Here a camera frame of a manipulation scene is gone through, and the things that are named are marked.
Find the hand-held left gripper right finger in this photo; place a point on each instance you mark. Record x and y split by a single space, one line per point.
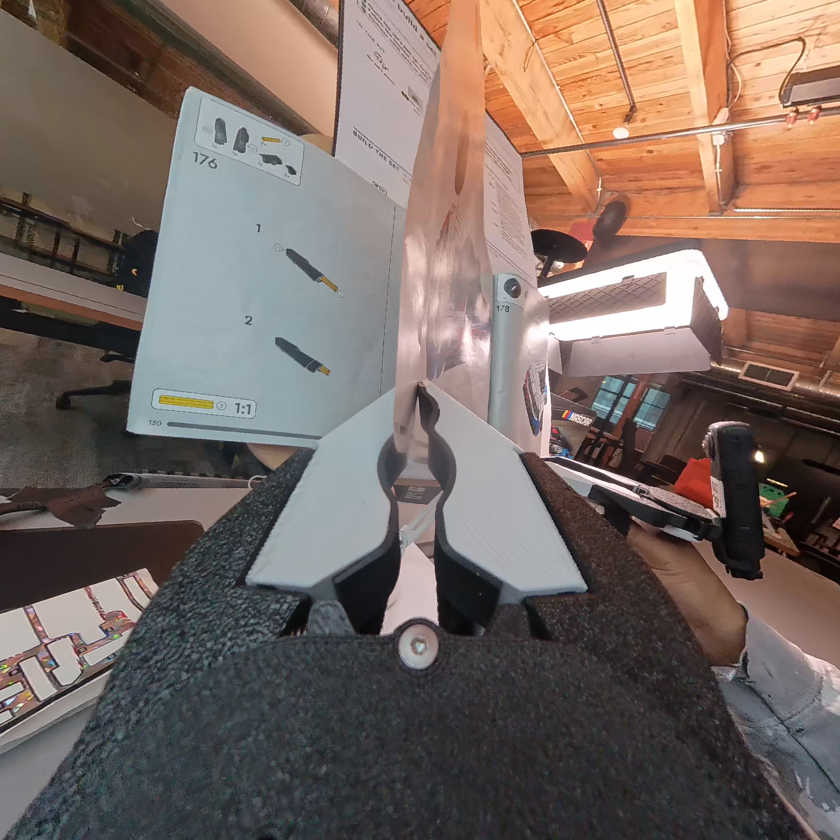
512 525

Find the grey desk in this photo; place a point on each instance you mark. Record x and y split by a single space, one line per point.
787 590

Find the white printed instruction sheet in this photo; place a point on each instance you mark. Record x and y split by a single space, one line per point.
374 79

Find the grey table black legs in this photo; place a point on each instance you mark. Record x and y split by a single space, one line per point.
65 295

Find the toy sticker sheet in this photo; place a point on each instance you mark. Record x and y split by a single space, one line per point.
59 663

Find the silver air duct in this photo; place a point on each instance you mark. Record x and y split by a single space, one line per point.
321 10

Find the white air vent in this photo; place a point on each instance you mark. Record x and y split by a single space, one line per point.
768 374

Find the dark tape strip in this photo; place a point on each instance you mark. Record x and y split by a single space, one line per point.
72 508

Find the person's right forearm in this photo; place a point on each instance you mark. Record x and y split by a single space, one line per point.
787 709

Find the black desk mat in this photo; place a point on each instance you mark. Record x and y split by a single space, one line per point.
98 558

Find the black toy set box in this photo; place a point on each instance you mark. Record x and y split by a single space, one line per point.
577 417

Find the black office chair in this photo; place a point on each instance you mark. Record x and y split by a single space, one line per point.
98 392

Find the person's right hand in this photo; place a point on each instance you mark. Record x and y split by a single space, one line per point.
702 590

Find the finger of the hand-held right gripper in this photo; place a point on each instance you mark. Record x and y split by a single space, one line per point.
604 479

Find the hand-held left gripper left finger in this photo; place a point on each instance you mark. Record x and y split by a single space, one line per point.
328 525

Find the black round disc mount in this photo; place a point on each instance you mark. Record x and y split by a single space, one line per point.
558 246

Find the lit softbox light panel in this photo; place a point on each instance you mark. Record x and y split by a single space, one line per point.
623 321

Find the paned window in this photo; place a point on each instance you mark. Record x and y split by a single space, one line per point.
630 400

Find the instruction booklet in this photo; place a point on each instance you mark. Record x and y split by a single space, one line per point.
262 262

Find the black ceiling heater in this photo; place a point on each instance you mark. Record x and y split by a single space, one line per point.
814 85

